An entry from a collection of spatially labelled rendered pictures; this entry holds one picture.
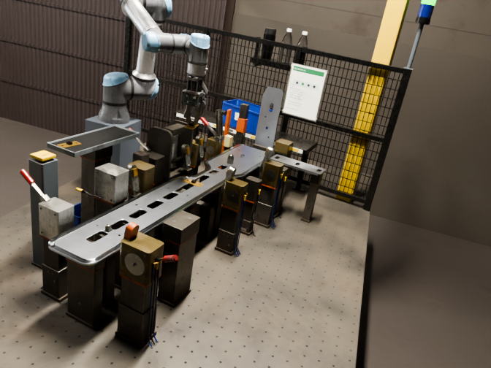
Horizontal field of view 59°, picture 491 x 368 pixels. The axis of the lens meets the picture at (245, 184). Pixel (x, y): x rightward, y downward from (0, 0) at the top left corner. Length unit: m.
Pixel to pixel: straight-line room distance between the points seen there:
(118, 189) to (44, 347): 0.57
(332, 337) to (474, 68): 2.97
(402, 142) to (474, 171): 0.67
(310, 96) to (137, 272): 1.67
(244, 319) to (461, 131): 3.04
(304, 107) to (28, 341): 1.89
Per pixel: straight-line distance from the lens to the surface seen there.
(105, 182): 1.70
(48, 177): 1.69
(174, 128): 1.98
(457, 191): 4.43
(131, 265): 1.37
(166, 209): 1.67
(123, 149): 2.27
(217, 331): 1.61
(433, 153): 4.29
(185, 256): 1.60
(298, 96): 2.70
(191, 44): 1.76
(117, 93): 2.24
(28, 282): 1.83
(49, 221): 1.56
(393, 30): 2.59
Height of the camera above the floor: 1.78
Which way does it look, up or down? 23 degrees down
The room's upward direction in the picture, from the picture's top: 10 degrees clockwise
